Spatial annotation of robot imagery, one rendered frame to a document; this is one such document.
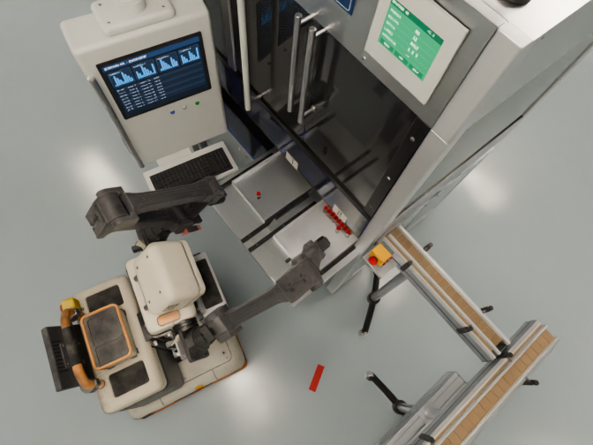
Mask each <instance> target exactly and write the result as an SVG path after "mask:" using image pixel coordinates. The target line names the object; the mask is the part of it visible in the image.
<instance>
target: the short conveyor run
mask: <svg viewBox="0 0 593 445"><path fill-rule="evenodd" d="M382 239H383V240H384V241H385V242H386V243H387V244H388V245H389V246H390V247H391V249H392V250H393V251H394V252H395V254H394V255H393V256H392V258H393V259H394V260H395V261H396V263H397V264H398V265H397V266H396V267H397V268H398V269H399V270H400V271H401V272H402V274H403V275H404V276H405V277H406V278H407V279H408V280H409V281H410V283H411V284H412V285H413V286H414V287H415V288H416V289H417V290H418V291H419V293H420V294H421V295H422V296H423V297H424V298H425V299H426V300H427V301H428V303H429V304H430V305H431V306H432V307H433V308H434V309H435V310H436V311H437V313H438V314H439V315H440V316H441V317H442V318H443V319H444V320H445V322H446V323H447V324H448V325H449V326H450V327H451V328H452V329H453V330H454V332H455V333H456V334H457V335H458V336H459V337H460V338H461V339H462V340H463V342H465V343H466V344H467V345H468V346H469V347H470V349H471V350H472V351H473V352H474V353H475V354H476V355H477V356H478V357H479V358H480V360H481V361H482V362H489V361H493V360H494V359H495V358H496V357H497V356H498V355H499V354H500V353H501V352H502V351H503V350H504V349H505V348H506V347H507V346H508V345H509V344H510V342H511V341H510V340H509V339H508V338H507V337H506V336H505V335H504V334H503V333H502V332H501V331H500V330H499V329H498V328H497V326H496V325H495V324H494V323H493V322H492V321H491V320H490V319H489V318H488V317H487V316H486V315H485V313H488V312H490V311H492V310H493V306H491V305H489V306H485V307H482V308H479V307H478V306H477V305H476V304H475V303H474V302H473V301H472V300H471V299H470V298H469V297H468V296H467V295H466V293H465V292H464V291H463V290H462V289H461V288H460V287H459V286H458V285H457V284H456V283H455V282H454V281H453V280H452V279H451V277H450V276H449V275H448V274H447V273H446V272H445V271H444V270H443V269H442V268H441V267H440V266H439V265H438V264H437V263H436V261H435V260H434V259H433V258H432V257H431V256H430V255H429V254H428V253H427V251H429V250H430V249H431V248H432V247H433V244H432V243H429V244H427V245H426V246H425V247H424V248H422V247H421V245H420V244H419V243H418V242H417V241H416V240H415V239H414V238H413V237H412V236H411V235H410V234H409V233H408V232H407V231H406V230H405V229H404V228H403V227H402V226H401V225H400V224H399V225H398V226H396V227H395V228H394V229H393V230H391V231H390V232H389V233H387V234H386V235H385V236H384V237H383V238H382ZM457 302H458V303H457Z"/></svg>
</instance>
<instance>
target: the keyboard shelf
mask: <svg viewBox="0 0 593 445"><path fill-rule="evenodd" d="M220 147H222V148H223V150H224V152H225V154H226V156H227V157H228V158H229V161H230V163H231V164H232V166H233V169H232V170H228V171H225V172H223V173H221V174H219V175H217V176H215V177H216V179H217V180H218V179H221V178H223V177H226V176H228V175H230V174H233V173H234V172H236V171H238V167H237V166H236V163H235V162H234V160H233V158H232V156H231V154H230V153H229V151H228V149H227V147H226V146H225V144H224V142H223V141H220V142H218V143H215V144H213V145H211V146H209V147H205V148H203V149H200V150H199V151H196V152H194V153H192V152H191V150H190V149H189V148H188V147H187V148H185V149H183V150H180V151H178V152H175V153H174V154H171V155H167V156H165V157H162V158H161V159H158V160H156V161H157V163H158V165H159V167H156V168H154V169H151V170H148V171H146V172H144V173H143V176H144V179H145V180H146V183H147V185H148V187H149V190H150V191H154V190H155V189H154V186H153V184H152V182H151V180H150V176H152V175H154V174H157V173H159V172H162V171H164V170H167V169H169V168H172V167H174V166H177V165H178V164H181V163H183V162H187V161H190V160H191V159H193V158H196V157H198V156H201V155H204V154H206V153H209V152H211V151H214V150H215V149H218V148H220Z"/></svg>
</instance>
